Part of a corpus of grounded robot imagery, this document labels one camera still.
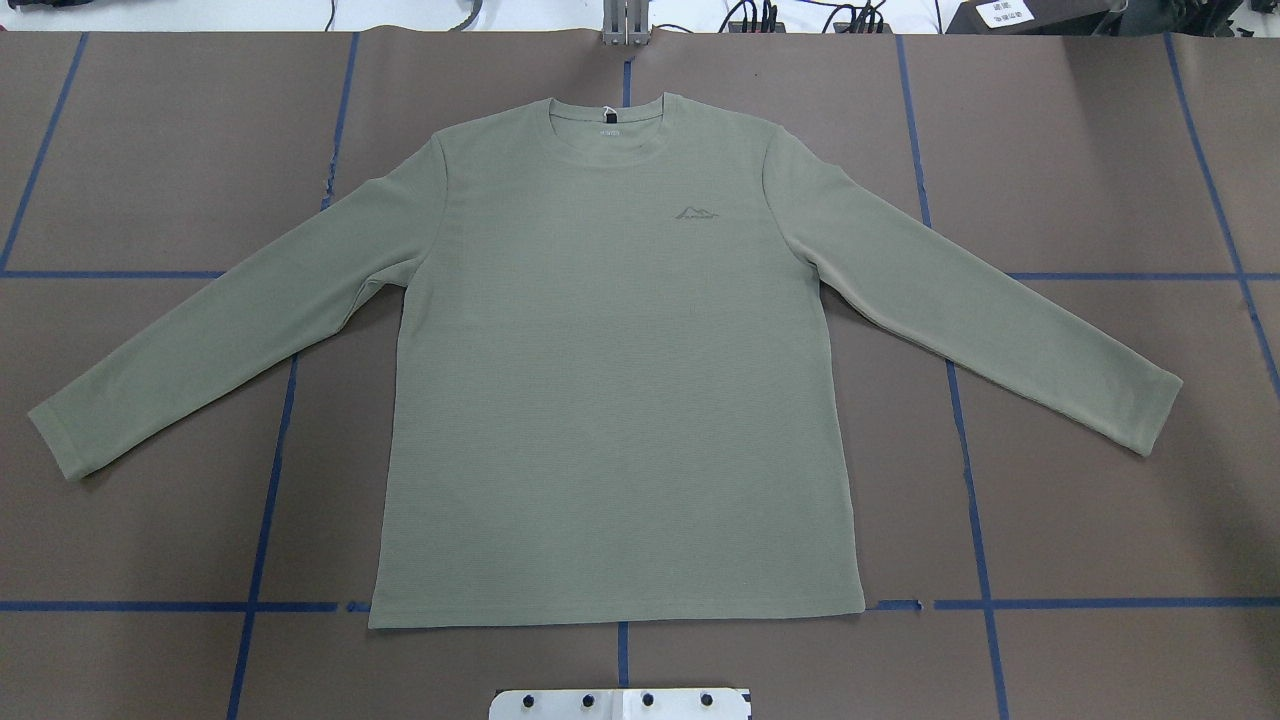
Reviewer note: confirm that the olive green long-sleeve shirt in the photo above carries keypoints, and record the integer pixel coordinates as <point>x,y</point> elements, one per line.
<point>614,387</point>

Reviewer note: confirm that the grey aluminium frame post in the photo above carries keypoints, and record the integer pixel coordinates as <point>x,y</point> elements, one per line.
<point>626,23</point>

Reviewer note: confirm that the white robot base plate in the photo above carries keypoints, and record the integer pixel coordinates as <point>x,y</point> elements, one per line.
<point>623,703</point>

